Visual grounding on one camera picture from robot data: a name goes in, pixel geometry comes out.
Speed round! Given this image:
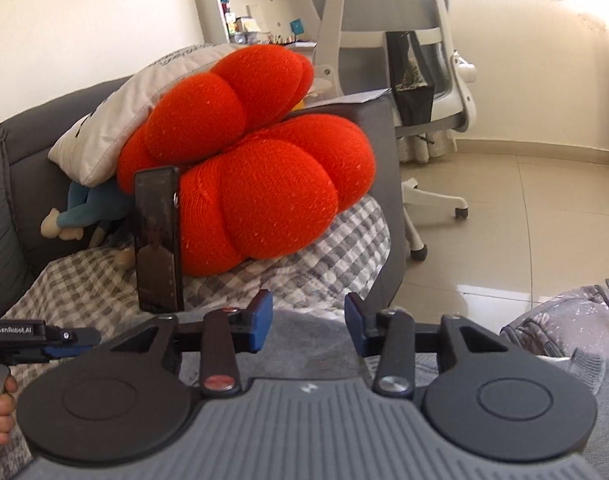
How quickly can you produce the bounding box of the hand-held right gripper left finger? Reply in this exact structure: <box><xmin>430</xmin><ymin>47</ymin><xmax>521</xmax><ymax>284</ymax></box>
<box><xmin>107</xmin><ymin>290</ymin><xmax>275</xmax><ymax>396</ymax></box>

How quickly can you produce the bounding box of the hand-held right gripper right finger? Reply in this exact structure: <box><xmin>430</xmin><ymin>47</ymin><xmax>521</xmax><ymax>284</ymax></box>
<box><xmin>344</xmin><ymin>292</ymin><xmax>502</xmax><ymax>396</ymax></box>

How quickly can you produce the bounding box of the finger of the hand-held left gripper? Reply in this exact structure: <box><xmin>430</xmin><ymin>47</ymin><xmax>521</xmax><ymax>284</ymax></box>
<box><xmin>42</xmin><ymin>327</ymin><xmax>102</xmax><ymax>361</ymax></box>

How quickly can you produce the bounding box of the grey knit sweater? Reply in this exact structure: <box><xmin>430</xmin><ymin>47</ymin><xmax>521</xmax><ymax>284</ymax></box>
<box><xmin>177</xmin><ymin>310</ymin><xmax>609</xmax><ymax>480</ymax></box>

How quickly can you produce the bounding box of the black smartphone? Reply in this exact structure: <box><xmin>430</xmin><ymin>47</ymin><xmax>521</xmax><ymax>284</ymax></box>
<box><xmin>133</xmin><ymin>166</ymin><xmax>185</xmax><ymax>313</ymax></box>

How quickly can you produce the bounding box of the blue plush toy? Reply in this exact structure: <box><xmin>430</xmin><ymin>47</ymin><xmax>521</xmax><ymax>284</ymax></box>
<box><xmin>40</xmin><ymin>180</ymin><xmax>138</xmax><ymax>266</ymax></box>

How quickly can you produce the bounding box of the red flower cushion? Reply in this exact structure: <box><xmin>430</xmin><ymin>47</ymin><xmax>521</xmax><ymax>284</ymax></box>
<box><xmin>117</xmin><ymin>45</ymin><xmax>376</xmax><ymax>277</ymax></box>

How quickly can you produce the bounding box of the short star patterned cloth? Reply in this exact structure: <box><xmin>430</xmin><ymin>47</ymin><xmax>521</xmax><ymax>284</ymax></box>
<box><xmin>399</xmin><ymin>132</ymin><xmax>457</xmax><ymax>163</ymax></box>

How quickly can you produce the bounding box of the lilac printed cloth bag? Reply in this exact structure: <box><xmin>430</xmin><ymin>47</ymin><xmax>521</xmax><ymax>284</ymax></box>
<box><xmin>499</xmin><ymin>280</ymin><xmax>609</xmax><ymax>358</ymax></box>

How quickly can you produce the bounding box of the white printed pillow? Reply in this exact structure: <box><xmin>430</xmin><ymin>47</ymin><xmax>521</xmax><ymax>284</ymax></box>
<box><xmin>48</xmin><ymin>42</ymin><xmax>245</xmax><ymax>186</ymax></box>

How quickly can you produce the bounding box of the sheet of paper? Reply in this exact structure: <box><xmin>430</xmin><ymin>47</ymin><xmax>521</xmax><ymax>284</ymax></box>
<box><xmin>300</xmin><ymin>88</ymin><xmax>394</xmax><ymax>109</ymax></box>

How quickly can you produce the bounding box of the black plastic bag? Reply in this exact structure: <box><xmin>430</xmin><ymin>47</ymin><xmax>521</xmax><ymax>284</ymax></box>
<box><xmin>384</xmin><ymin>31</ymin><xmax>437</xmax><ymax>126</ymax></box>

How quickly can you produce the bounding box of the white bookshelf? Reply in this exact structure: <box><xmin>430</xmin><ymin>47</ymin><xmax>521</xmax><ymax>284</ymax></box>
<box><xmin>204</xmin><ymin>0</ymin><xmax>325</xmax><ymax>53</ymax></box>

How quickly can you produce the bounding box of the white mesh office chair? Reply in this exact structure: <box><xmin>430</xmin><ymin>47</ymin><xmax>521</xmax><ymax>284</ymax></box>
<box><xmin>283</xmin><ymin>0</ymin><xmax>477</xmax><ymax>261</ymax></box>

